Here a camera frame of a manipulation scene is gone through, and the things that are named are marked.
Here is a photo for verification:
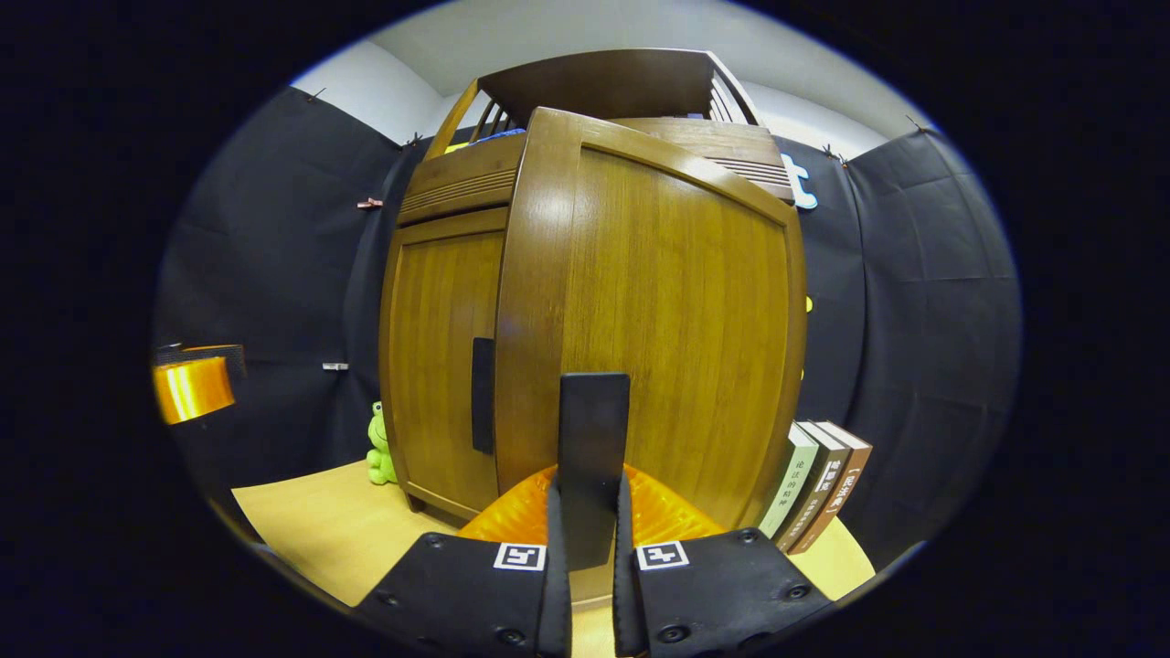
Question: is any reddish brown book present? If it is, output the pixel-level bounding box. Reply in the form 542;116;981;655
788;420;874;556

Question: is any pale green book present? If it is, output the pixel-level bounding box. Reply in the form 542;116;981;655
759;423;821;540

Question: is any wooden double-door shoe cabinet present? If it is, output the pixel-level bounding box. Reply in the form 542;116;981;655
378;48;798;526

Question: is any green frog plush toy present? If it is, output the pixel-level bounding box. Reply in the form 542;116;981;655
367;402;399;486

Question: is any wooden shoe cabinet door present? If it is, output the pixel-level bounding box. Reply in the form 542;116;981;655
494;107;810;531
379;208;510;524

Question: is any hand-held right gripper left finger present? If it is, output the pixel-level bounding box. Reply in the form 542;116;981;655
352;464;573;658

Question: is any dark brown book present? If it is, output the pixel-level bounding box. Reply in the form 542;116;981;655
775;421;851;552

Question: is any black backdrop cloth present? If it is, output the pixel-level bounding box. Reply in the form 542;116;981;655
154;87;1023;568

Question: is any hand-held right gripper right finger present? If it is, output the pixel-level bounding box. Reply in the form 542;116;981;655
611;464;835;658

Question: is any black door handle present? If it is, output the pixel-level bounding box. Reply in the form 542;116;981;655
471;337;495;455
558;372;632;572

